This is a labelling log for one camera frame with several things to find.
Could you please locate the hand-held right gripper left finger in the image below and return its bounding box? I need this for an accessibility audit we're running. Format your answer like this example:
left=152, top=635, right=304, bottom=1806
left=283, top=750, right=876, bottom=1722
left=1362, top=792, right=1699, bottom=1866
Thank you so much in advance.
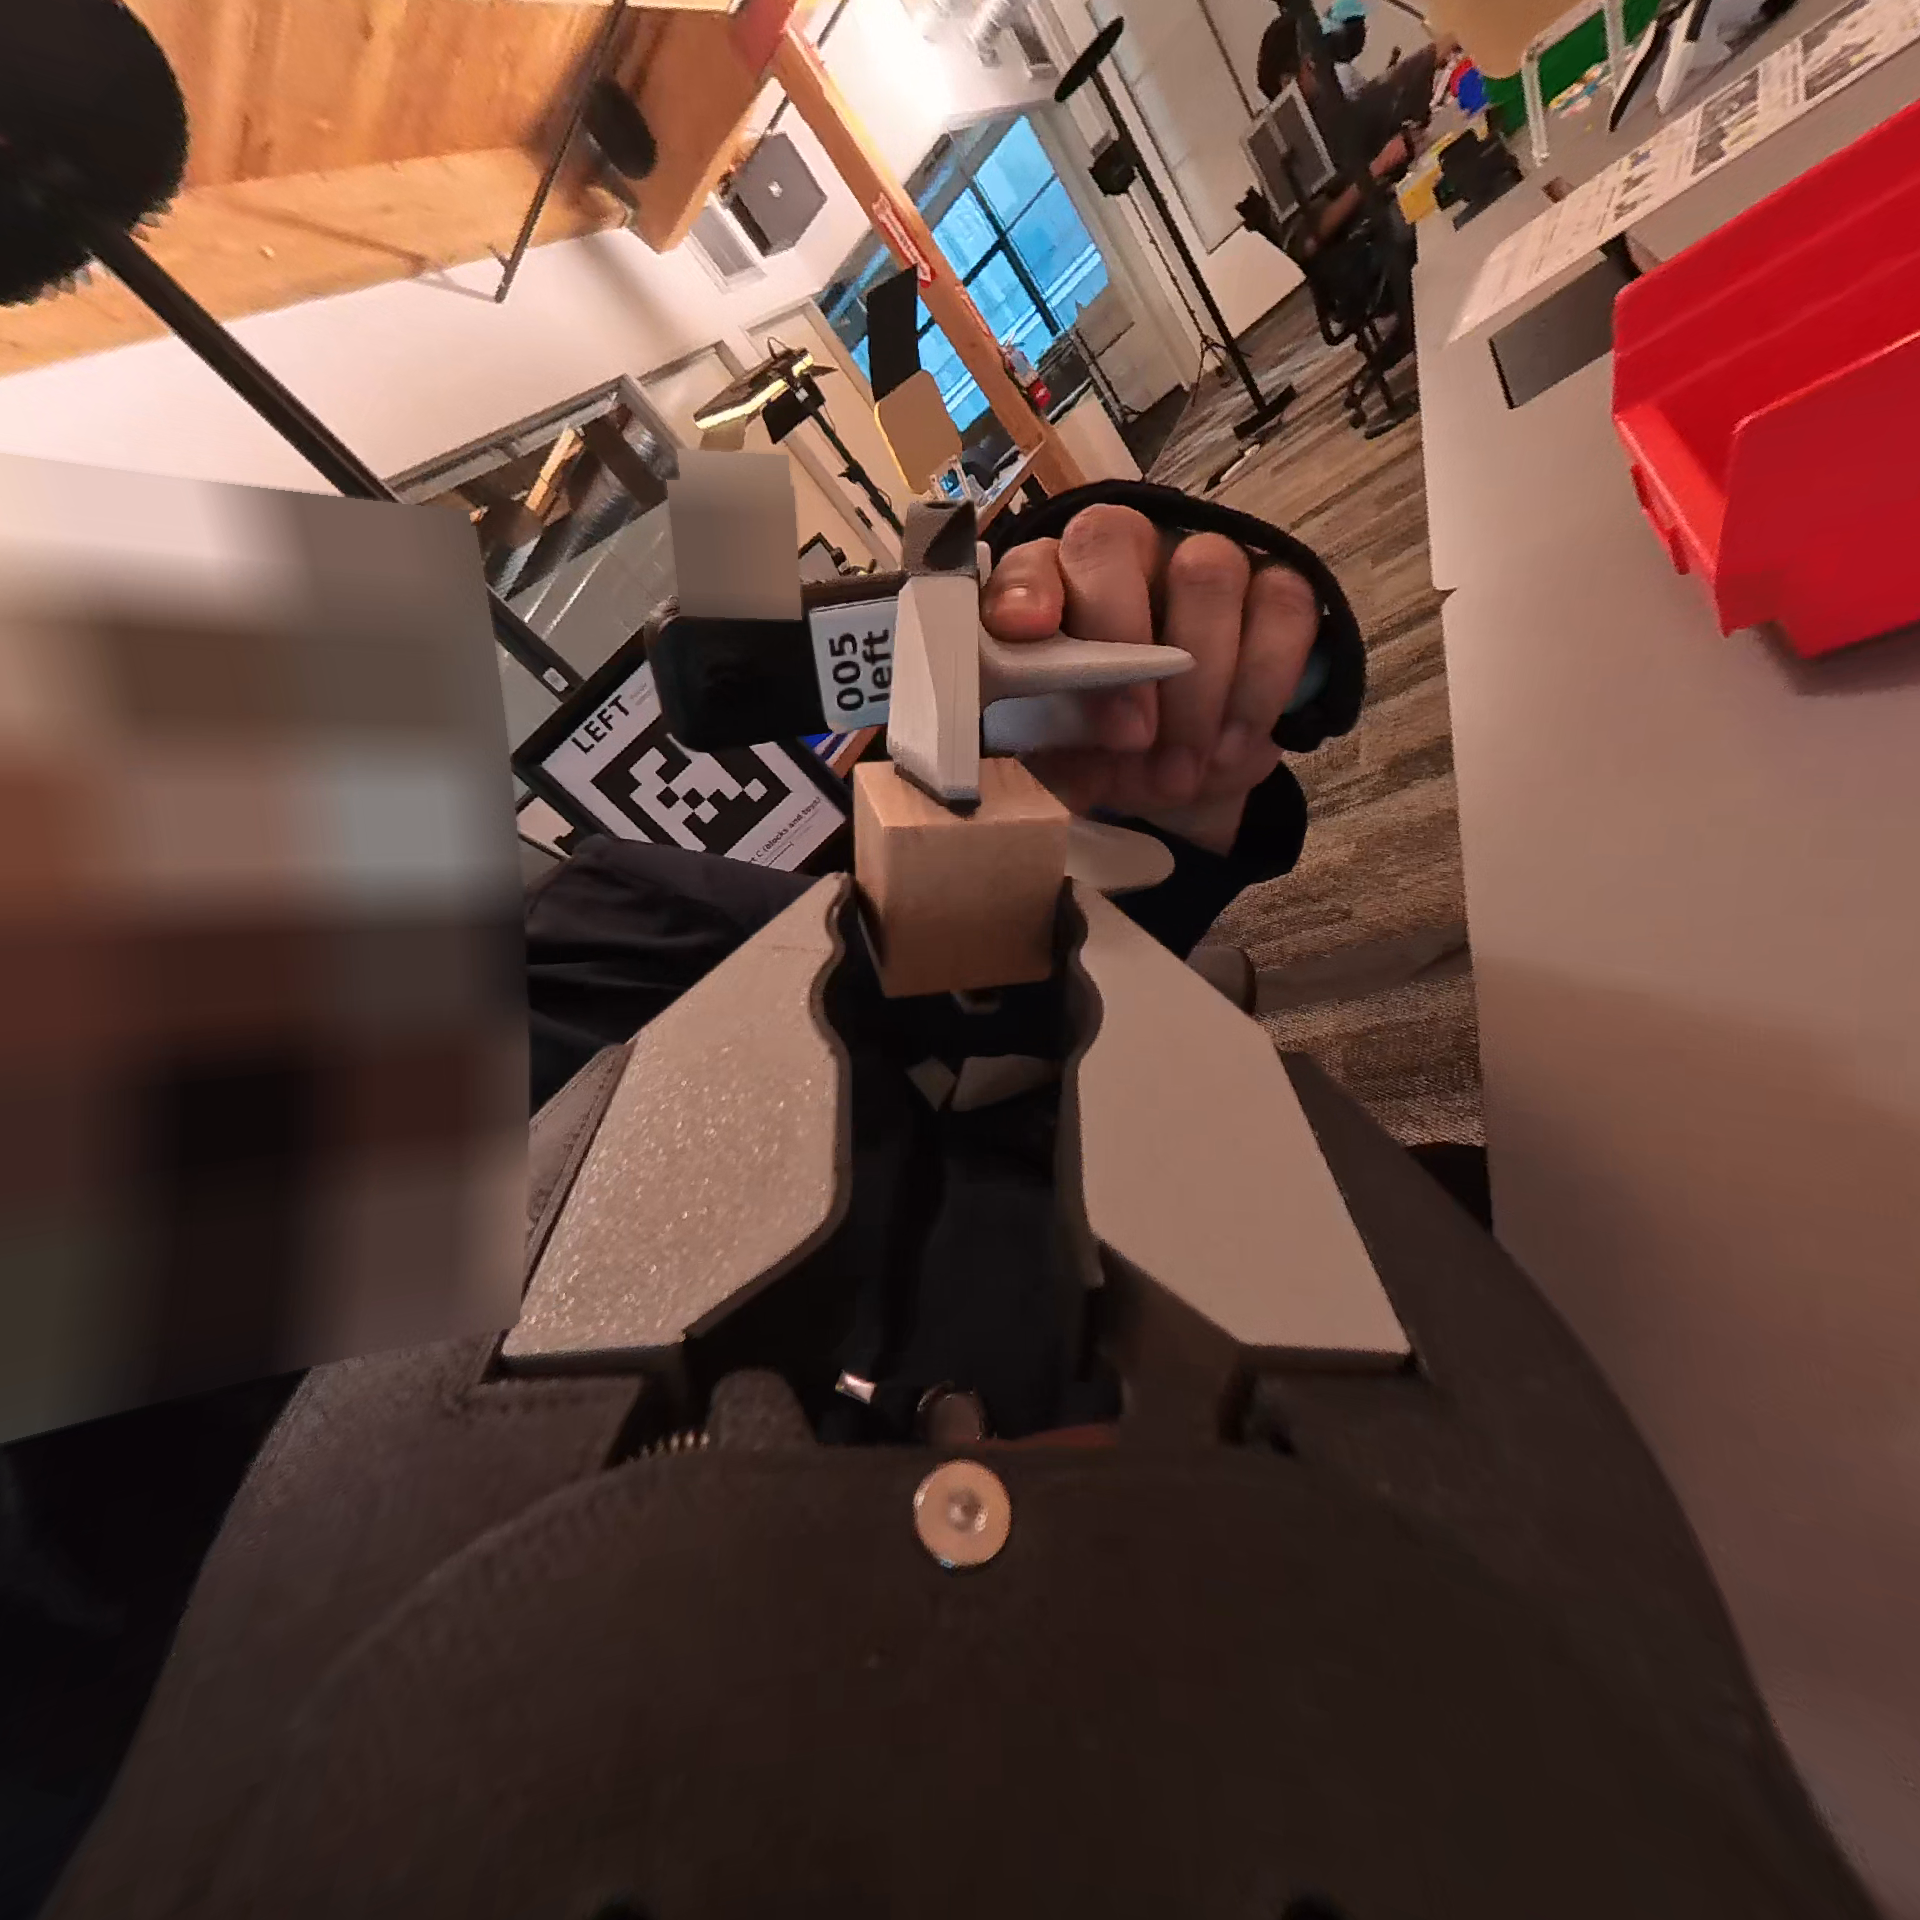
left=503, top=873, right=859, bottom=1373

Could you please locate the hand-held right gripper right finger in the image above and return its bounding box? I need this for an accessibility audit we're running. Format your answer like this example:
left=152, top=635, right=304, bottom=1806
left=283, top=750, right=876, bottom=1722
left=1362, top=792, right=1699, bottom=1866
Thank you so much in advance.
left=1055, top=878, right=1415, bottom=1379

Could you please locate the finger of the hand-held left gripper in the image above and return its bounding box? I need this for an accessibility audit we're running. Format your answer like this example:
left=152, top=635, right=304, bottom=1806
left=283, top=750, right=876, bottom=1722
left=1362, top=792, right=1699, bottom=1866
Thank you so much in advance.
left=886, top=498, right=995, bottom=817

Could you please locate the wooden block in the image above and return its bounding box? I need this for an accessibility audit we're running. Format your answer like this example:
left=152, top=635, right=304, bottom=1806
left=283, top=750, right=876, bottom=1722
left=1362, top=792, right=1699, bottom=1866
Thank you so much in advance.
left=854, top=757, right=1073, bottom=994

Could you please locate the person's left hand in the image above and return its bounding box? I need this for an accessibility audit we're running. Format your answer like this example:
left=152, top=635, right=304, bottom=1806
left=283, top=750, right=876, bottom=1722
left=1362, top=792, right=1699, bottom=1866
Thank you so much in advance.
left=979, top=504, right=1326, bottom=860

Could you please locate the studio light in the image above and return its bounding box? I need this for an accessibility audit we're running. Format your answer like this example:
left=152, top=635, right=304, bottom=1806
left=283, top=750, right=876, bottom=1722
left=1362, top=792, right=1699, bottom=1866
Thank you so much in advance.
left=692, top=347, right=840, bottom=453

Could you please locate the black flag panel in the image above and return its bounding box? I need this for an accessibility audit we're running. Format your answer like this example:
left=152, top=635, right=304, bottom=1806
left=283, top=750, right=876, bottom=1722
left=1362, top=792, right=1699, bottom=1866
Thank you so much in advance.
left=864, top=268, right=923, bottom=401

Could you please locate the window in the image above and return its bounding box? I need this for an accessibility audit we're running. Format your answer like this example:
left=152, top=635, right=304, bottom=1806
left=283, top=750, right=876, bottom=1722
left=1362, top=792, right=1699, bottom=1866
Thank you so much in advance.
left=817, top=113, right=1135, bottom=453

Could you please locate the black speaker box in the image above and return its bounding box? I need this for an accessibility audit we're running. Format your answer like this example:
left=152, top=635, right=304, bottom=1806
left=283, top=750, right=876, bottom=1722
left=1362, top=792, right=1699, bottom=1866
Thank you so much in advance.
left=728, top=133, right=830, bottom=254

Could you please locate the wooden pillar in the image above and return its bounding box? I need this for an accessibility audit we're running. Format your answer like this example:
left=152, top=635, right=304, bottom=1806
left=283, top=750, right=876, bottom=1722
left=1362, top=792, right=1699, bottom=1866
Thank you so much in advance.
left=766, top=30, right=1088, bottom=497

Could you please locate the black office chair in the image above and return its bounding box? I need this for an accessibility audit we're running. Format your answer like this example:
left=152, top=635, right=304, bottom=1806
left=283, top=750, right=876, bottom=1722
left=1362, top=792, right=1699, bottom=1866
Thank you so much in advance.
left=1240, top=83, right=1419, bottom=441

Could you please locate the black pole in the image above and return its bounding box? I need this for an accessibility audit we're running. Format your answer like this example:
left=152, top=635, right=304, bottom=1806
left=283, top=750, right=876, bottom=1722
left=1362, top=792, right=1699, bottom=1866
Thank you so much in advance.
left=106, top=232, right=401, bottom=501

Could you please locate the printed paper sheet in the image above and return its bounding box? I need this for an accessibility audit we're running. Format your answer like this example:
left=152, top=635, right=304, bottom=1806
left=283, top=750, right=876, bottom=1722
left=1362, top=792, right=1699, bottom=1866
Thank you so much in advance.
left=1447, top=194, right=1630, bottom=346

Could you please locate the black furry microphone cover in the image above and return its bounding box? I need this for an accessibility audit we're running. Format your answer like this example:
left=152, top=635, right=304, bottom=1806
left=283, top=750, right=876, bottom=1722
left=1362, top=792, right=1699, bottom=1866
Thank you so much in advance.
left=0, top=0, right=192, bottom=309

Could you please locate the green box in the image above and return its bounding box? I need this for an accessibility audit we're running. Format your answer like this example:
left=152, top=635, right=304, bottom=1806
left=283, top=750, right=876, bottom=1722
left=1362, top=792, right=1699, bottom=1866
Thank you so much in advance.
left=1476, top=0, right=1667, bottom=138

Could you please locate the red plastic bin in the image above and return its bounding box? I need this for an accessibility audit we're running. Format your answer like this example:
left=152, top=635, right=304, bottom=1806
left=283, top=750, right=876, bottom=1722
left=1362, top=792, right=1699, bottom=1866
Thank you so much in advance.
left=1611, top=106, right=1920, bottom=664

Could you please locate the long printed paper strip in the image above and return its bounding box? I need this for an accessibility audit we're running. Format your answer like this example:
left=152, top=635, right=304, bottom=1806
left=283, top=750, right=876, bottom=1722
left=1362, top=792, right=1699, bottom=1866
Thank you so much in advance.
left=1591, top=0, right=1920, bottom=227

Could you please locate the white and black device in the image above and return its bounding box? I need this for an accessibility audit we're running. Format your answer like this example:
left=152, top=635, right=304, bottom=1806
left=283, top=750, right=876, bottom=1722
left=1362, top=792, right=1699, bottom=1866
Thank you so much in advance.
left=1607, top=0, right=1801, bottom=129

